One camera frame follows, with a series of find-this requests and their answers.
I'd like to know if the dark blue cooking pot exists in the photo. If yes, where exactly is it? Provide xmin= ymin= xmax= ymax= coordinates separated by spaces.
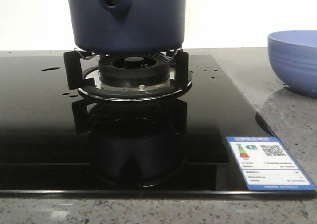
xmin=68 ymin=0 xmax=186 ymax=54

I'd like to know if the light blue ceramic bowl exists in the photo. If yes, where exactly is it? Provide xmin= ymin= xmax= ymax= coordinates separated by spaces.
xmin=267 ymin=30 xmax=317 ymax=97

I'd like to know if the black pot support grate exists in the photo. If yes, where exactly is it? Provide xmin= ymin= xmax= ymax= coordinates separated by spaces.
xmin=63 ymin=49 xmax=192 ymax=102

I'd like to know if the black gas burner head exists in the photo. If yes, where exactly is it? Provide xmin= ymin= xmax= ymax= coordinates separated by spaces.
xmin=99 ymin=53 xmax=170 ymax=88

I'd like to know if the black glass gas cooktop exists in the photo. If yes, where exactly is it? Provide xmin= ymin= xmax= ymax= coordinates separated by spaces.
xmin=0 ymin=55 xmax=317 ymax=199

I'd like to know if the blue energy label sticker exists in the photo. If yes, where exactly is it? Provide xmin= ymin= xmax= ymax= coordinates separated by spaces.
xmin=226 ymin=136 xmax=317 ymax=191

